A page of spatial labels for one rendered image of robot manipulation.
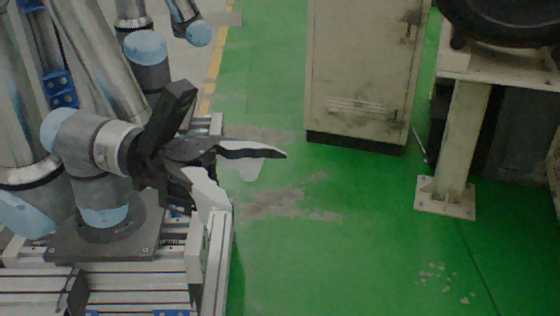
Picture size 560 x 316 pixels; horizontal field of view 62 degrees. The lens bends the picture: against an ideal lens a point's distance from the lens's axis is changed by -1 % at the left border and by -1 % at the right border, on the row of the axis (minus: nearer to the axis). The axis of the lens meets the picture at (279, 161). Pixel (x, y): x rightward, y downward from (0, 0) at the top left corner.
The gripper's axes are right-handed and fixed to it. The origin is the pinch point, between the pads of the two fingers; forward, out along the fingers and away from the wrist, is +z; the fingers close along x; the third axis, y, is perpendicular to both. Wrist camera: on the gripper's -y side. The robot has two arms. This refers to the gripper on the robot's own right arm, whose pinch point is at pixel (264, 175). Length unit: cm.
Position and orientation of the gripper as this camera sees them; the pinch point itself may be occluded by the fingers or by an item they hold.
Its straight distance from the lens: 58.5
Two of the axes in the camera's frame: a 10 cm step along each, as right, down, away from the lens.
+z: 9.1, 2.4, -3.5
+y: -0.6, 8.9, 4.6
